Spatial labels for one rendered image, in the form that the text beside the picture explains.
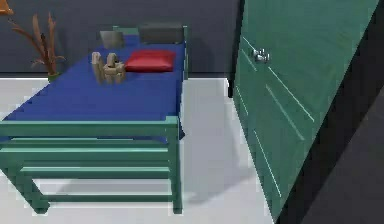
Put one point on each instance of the green bed with blue mattress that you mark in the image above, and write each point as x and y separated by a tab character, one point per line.
100	100

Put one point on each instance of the red pillow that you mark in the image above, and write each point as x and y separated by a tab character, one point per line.
150	60

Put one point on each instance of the dark grey pillow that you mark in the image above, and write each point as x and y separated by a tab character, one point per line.
161	33

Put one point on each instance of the green room door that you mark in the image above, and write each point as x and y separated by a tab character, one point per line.
286	93

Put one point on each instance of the brown house plant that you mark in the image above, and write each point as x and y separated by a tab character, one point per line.
46	50

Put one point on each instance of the orange lamp shade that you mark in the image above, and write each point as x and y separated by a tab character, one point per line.
4	8

